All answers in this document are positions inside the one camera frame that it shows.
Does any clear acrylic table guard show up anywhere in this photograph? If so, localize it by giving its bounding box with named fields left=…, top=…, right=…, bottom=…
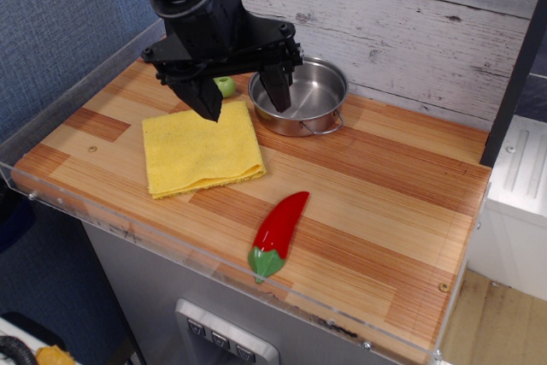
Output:
left=1, top=24, right=490, bottom=364

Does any white toy appliance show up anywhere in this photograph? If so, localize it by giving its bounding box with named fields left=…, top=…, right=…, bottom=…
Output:
left=468, top=115, right=546, bottom=300

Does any black corrugated hose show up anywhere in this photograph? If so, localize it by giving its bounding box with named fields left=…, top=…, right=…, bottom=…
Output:
left=0, top=335, right=39, bottom=365

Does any green handled toy spatula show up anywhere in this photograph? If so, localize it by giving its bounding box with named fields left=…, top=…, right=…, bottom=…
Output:
left=214, top=76, right=237, bottom=98

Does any yellow folded cloth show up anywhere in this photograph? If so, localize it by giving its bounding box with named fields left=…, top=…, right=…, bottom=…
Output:
left=142, top=101, right=266, bottom=199

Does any red toy chili pepper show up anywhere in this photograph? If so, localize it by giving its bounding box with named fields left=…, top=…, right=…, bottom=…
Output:
left=248, top=191, right=309, bottom=284

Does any dark grey right post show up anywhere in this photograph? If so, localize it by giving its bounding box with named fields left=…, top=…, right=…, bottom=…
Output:
left=479, top=0, right=547, bottom=168

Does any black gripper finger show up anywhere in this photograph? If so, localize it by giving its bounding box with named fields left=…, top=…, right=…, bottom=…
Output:
left=259, top=64, right=294, bottom=112
left=170, top=79, right=222, bottom=122

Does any silver dispenser panel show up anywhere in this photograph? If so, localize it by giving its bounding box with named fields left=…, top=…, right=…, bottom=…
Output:
left=174, top=298, right=280, bottom=364

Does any grey toy fridge cabinet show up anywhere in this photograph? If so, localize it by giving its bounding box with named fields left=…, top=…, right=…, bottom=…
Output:
left=83, top=222, right=411, bottom=365

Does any yellow object bottom left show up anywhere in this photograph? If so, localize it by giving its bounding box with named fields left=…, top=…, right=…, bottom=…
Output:
left=35, top=345, right=77, bottom=365

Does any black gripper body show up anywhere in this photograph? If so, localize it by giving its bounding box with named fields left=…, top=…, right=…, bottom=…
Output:
left=142, top=0, right=303, bottom=85

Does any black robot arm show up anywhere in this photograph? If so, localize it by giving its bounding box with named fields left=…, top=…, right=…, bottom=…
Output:
left=142, top=0, right=303, bottom=121

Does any small steel pot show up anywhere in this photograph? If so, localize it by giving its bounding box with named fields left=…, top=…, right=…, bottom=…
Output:
left=248, top=56, right=349, bottom=137

